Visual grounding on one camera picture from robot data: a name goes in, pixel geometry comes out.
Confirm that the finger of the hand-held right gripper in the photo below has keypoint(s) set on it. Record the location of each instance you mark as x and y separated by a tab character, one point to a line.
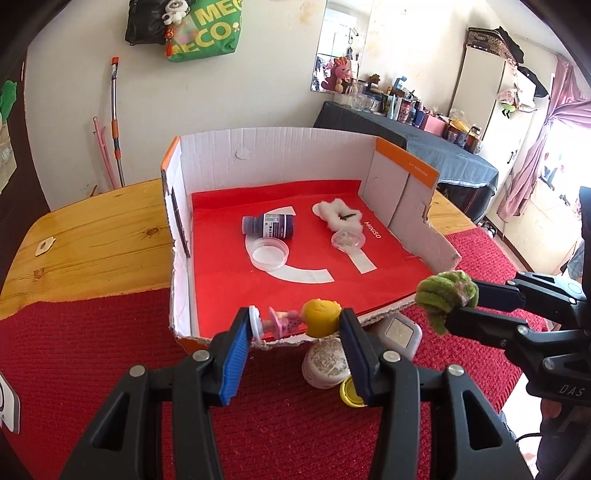
489	330
501	296

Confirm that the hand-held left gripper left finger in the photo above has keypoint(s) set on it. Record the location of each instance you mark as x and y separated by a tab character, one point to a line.
235	364

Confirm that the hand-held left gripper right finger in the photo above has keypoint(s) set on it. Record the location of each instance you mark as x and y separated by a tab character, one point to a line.
355	360

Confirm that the cream round jar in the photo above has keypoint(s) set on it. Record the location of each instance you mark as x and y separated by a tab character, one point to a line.
325	364

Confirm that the yellow plastic cap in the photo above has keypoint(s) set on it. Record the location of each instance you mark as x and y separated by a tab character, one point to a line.
348	392

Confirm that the grey-brown square case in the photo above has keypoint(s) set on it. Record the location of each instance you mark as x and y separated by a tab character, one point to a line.
397	334

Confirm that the yellow-haired doll figure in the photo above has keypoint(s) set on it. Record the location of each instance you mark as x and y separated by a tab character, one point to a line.
323	316

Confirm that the green plush scrunchie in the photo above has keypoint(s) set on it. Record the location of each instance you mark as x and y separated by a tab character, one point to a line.
438	290

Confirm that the clear round plastic lid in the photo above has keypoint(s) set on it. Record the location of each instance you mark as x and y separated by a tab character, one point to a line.
270	254

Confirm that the small clear plastic box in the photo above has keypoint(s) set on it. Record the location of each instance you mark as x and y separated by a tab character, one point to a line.
348	240

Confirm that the dark blue bottle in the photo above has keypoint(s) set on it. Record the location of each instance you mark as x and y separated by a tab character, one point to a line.
277	225

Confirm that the white fluffy star hair clip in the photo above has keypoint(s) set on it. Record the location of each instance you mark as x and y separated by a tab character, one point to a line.
330	210

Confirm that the orange and white cardboard box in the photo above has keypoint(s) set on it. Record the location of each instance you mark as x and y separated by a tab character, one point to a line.
277	152

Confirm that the person's right forearm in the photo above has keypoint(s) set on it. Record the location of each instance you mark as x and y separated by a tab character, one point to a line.
563	452

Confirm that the person's right hand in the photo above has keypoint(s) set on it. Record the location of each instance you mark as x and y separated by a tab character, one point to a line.
551	408

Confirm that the red knitted blanket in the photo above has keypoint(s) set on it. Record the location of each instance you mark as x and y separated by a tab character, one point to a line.
115	332

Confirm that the pink curtain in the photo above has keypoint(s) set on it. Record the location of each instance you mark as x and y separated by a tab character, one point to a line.
531	157

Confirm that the dark grey tablecloth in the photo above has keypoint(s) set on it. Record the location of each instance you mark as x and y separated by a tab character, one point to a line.
438	152

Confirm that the row of bottles and jars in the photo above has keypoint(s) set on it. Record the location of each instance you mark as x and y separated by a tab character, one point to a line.
406	108

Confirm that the white cabinet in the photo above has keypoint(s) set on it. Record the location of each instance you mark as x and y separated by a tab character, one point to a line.
480	83

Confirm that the black hanging garment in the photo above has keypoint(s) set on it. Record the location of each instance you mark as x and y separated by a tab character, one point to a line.
531	76

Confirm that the small beige tag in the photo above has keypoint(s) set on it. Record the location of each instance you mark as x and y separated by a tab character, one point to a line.
44	245

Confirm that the white square device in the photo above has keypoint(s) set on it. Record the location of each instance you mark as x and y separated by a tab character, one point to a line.
9	406

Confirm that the pink plastic hanger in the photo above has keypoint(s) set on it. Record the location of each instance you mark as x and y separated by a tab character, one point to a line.
104	152

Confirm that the leopard print bag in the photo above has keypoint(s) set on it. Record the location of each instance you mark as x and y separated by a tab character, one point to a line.
485	39

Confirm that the pink rabbit plush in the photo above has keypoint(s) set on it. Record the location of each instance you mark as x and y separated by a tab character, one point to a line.
341	74

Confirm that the green tote bag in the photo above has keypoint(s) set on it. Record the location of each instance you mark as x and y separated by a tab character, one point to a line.
207	32

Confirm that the pink round charm pouch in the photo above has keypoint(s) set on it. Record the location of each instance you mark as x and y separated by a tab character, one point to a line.
184	32

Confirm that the black bag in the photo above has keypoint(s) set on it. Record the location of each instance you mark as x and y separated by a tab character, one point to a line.
143	25

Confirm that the panda plush charm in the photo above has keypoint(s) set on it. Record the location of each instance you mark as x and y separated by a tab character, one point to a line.
174	9

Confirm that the wall mirror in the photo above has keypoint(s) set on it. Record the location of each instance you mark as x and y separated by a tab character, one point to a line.
337	27

